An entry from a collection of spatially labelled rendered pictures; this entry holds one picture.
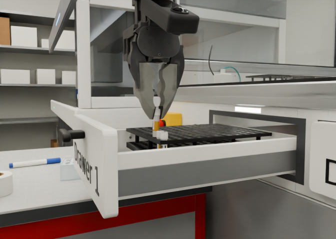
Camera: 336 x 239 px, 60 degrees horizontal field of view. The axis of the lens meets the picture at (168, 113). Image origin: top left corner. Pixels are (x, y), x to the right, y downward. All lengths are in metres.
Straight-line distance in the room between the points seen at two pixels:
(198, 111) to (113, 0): 0.76
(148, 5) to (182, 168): 0.24
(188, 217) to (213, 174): 0.31
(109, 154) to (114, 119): 0.98
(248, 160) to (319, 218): 0.15
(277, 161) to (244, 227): 0.22
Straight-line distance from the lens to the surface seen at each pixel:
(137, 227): 0.70
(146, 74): 0.46
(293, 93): 0.56
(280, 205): 0.60
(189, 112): 0.84
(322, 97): 0.52
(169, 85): 0.47
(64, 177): 0.77
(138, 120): 1.37
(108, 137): 0.35
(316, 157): 0.51
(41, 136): 4.69
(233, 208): 0.72
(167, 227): 0.73
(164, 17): 0.40
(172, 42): 0.48
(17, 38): 4.23
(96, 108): 1.32
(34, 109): 4.65
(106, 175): 0.36
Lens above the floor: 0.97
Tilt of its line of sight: 4 degrees down
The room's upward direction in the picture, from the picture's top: straight up
